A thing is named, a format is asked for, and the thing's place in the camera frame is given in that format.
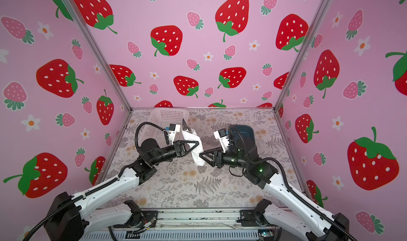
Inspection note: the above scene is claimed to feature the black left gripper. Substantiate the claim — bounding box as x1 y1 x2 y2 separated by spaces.
150 142 197 168

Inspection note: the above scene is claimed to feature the white paper napkin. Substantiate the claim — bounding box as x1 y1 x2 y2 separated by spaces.
182 129 206 166

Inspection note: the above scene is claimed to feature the teal plastic utensil tray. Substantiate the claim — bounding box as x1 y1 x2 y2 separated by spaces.
228 124 256 157

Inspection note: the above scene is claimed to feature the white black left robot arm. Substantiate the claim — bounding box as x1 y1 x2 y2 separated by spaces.
24 122 202 241

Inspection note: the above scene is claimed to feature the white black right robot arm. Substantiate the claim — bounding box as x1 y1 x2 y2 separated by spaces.
199 125 355 241

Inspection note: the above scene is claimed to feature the white plastic mesh basket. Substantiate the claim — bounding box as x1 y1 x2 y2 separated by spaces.
138 108 189 148

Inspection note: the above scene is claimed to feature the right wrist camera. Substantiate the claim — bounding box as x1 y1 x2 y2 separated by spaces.
214 129 230 153

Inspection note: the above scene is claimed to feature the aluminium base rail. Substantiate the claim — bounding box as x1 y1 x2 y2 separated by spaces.
68 207 331 241

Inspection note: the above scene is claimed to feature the aluminium corner frame post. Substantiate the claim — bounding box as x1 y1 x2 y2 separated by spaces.
62 0 132 113

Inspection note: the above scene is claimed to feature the right aluminium corner post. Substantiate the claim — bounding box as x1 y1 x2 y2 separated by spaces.
273 0 334 113

